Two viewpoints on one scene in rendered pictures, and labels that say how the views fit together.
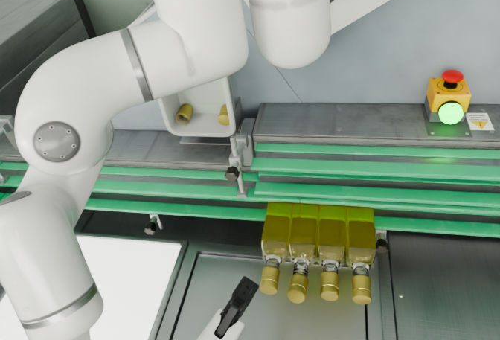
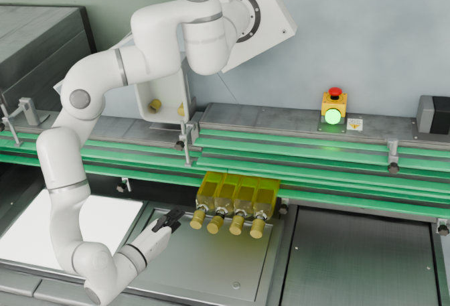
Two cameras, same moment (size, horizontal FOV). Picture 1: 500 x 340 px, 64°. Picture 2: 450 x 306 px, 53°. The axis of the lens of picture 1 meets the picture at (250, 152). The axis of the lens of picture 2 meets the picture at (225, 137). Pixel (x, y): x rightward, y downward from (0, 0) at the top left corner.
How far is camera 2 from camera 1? 54 cm
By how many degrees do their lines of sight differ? 6
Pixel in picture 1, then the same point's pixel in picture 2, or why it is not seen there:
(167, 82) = (135, 75)
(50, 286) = (67, 171)
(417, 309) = (305, 257)
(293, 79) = (232, 87)
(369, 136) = (277, 128)
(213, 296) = not seen: hidden behind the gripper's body
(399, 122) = (301, 121)
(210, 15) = (159, 45)
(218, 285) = not seen: hidden behind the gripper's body
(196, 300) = not seen: hidden behind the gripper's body
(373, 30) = (284, 56)
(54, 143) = (79, 99)
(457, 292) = (337, 248)
